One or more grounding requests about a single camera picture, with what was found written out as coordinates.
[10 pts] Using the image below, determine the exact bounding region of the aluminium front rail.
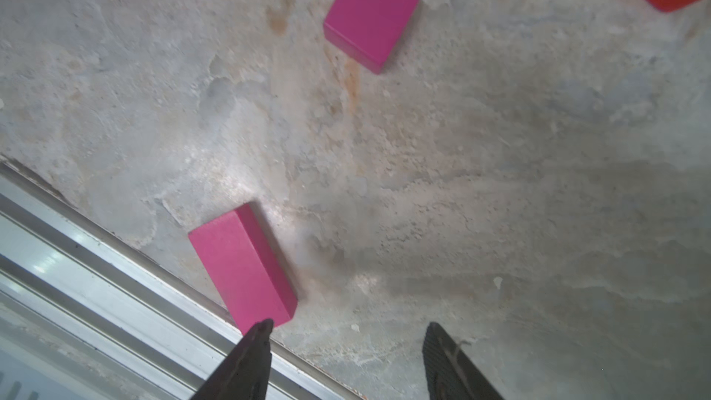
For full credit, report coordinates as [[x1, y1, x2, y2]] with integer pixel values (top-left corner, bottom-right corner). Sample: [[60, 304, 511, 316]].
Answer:
[[0, 156, 362, 400]]

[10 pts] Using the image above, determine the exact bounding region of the magenta rectangular block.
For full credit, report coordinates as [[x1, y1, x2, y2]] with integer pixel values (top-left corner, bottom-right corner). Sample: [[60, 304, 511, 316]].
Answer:
[[188, 204, 298, 333]]

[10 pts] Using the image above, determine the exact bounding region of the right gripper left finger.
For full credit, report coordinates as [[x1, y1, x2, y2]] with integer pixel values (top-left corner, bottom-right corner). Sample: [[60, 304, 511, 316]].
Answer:
[[191, 319, 274, 400]]

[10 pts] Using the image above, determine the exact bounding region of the small magenta square block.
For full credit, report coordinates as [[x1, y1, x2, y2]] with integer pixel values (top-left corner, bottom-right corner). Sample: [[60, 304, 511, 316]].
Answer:
[[323, 0, 420, 74]]

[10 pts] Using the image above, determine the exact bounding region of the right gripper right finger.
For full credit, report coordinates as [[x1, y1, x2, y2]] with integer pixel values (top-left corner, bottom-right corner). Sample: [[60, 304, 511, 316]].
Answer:
[[422, 322, 503, 400]]

